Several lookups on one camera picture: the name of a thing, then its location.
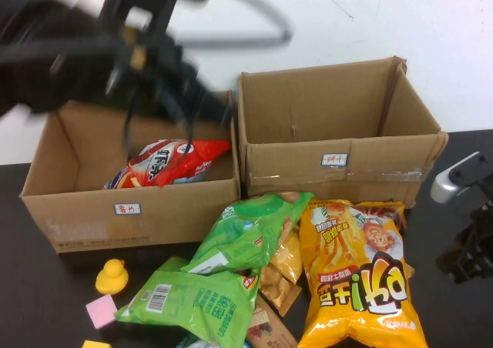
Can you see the white label with red characters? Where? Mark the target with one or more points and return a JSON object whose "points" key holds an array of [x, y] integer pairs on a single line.
{"points": [[127, 209], [334, 160]]}

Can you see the green chips bag with logo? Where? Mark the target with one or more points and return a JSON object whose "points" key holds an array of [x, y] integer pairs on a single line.
{"points": [[246, 232]]}

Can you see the large yellow fries snack bag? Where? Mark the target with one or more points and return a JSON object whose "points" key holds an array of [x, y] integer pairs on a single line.
{"points": [[358, 278]]}

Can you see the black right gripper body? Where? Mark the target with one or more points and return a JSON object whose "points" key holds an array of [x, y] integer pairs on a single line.
{"points": [[473, 248]]}

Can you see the yellow block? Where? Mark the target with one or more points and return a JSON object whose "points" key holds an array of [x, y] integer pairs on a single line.
{"points": [[96, 344]]}

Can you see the pink foam cube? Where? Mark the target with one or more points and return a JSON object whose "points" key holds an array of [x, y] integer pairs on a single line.
{"points": [[101, 312]]}

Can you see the red prawn cracker bag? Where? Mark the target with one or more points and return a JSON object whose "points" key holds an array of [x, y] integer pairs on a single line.
{"points": [[173, 167]]}

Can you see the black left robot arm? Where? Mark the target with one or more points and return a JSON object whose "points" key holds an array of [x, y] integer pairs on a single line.
{"points": [[46, 55]]}

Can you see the small yellow snack packet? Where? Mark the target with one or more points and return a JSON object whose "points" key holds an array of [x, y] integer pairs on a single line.
{"points": [[289, 259]]}

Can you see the taped cardboard box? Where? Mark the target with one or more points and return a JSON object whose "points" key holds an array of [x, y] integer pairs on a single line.
{"points": [[292, 171]]}

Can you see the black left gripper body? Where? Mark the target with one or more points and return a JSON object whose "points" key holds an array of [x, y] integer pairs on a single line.
{"points": [[150, 67]]}

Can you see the yellow rubber duck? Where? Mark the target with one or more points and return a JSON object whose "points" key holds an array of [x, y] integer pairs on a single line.
{"points": [[111, 278]]}

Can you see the brown biscuit pack with picture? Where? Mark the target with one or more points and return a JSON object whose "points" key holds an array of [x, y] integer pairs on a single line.
{"points": [[269, 328]]}

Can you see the green chips bag with barcode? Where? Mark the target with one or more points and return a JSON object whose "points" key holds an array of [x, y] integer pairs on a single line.
{"points": [[200, 302]]}

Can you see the golden brown snack packet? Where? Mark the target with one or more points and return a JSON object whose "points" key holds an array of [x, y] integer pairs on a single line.
{"points": [[279, 292]]}

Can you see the cardboard box with sf-express print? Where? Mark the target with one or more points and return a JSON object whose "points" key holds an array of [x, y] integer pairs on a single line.
{"points": [[173, 217]]}

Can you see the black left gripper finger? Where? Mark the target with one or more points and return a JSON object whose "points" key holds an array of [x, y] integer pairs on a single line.
{"points": [[208, 98], [173, 105]]}

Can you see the long tan wrapper packet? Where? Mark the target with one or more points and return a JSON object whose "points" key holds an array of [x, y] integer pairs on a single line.
{"points": [[410, 271]]}

